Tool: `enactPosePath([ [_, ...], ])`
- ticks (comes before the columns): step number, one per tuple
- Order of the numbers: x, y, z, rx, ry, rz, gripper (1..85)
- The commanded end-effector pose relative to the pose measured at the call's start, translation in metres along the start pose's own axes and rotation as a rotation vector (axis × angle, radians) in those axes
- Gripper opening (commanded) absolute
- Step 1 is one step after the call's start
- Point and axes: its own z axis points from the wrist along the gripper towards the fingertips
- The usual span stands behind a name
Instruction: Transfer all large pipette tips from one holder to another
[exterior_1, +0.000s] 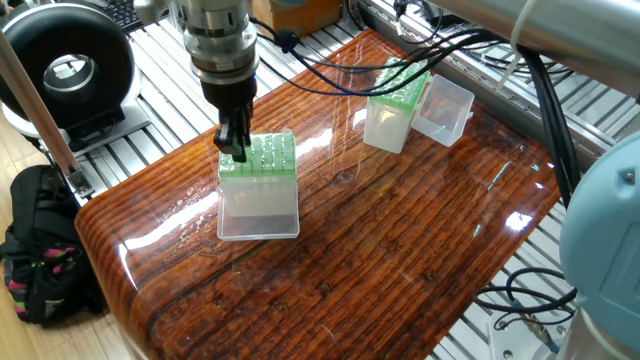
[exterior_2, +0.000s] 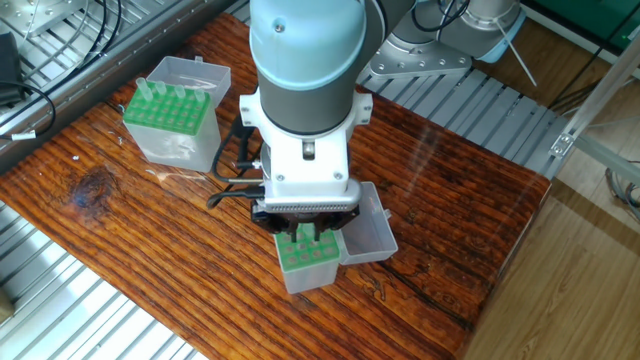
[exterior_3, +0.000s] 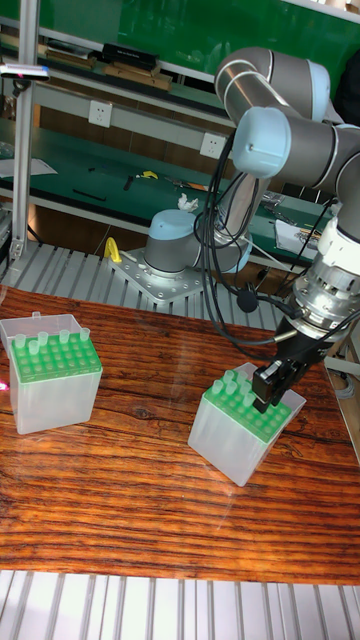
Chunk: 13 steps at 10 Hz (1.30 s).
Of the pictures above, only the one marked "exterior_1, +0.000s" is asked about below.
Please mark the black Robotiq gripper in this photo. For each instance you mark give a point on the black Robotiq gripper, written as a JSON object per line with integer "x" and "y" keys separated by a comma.
{"x": 230, "y": 95}

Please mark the clear pipette box green rack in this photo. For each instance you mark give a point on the clear pipette box green rack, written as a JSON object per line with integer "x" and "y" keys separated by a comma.
{"x": 258, "y": 190}
{"x": 395, "y": 125}

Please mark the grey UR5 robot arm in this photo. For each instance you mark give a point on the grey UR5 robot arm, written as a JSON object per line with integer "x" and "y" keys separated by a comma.
{"x": 220, "y": 35}

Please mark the cardboard box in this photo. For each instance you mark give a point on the cardboard box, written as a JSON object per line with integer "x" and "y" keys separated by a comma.
{"x": 310, "y": 15}

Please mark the black keyboard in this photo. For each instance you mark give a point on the black keyboard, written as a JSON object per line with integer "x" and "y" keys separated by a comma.
{"x": 122, "y": 12}

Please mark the brown wooden pole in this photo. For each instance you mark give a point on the brown wooden pole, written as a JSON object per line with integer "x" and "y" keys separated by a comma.
{"x": 40, "y": 120}

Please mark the black backpack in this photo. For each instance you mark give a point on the black backpack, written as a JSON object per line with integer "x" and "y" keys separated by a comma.
{"x": 45, "y": 250}

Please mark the thin white plastic strip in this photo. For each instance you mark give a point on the thin white plastic strip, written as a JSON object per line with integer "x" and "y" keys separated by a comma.
{"x": 515, "y": 55}

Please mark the white perforated base plate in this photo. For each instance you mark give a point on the white perforated base plate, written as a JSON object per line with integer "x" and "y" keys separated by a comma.
{"x": 525, "y": 340}

